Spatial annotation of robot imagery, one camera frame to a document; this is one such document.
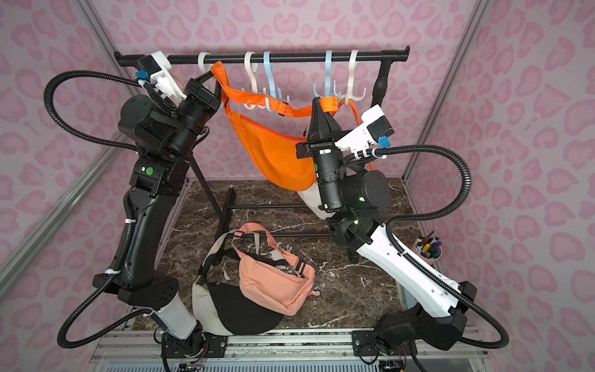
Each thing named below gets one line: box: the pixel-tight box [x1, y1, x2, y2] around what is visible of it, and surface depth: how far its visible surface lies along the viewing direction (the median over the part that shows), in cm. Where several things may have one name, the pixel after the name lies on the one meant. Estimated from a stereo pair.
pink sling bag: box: [231, 222, 320, 317], surface depth 81 cm
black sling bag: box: [198, 250, 284, 335], surface depth 78 cm
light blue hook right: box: [313, 50, 341, 103], surface depth 56 cm
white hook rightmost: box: [333, 48, 367, 105], surface depth 58 cm
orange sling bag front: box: [210, 60, 359, 192], surface depth 61 cm
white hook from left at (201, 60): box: [197, 51, 211, 73], surface depth 52 cm
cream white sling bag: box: [192, 229, 261, 337], surface depth 82 cm
